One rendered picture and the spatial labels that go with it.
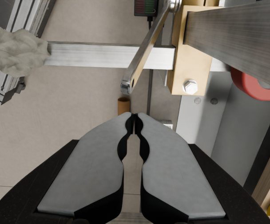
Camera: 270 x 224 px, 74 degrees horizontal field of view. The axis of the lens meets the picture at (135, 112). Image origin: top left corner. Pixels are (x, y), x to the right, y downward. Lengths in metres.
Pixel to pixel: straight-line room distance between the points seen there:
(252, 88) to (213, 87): 0.31
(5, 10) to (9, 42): 0.79
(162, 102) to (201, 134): 0.22
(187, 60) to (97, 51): 0.12
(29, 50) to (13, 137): 1.40
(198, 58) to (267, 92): 0.10
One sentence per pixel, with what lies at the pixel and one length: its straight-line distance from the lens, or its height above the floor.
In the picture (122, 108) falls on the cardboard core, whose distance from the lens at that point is 1.16.
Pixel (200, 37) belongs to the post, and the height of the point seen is 0.93.
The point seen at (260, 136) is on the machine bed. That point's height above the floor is 0.79.
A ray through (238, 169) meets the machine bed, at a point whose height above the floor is 0.77.
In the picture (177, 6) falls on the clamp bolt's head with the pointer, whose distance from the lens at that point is 0.27.
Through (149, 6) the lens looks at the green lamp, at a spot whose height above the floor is 0.70.
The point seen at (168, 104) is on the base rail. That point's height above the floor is 0.70.
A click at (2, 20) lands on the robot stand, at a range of 1.10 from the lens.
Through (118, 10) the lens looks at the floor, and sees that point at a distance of 1.13.
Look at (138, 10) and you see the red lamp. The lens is 0.42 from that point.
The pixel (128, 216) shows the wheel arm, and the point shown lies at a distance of 0.34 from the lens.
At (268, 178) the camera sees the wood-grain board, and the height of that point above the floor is 0.89.
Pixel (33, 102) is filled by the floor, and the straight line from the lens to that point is 1.42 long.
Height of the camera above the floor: 1.12
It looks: 63 degrees down
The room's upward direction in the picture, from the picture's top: 178 degrees counter-clockwise
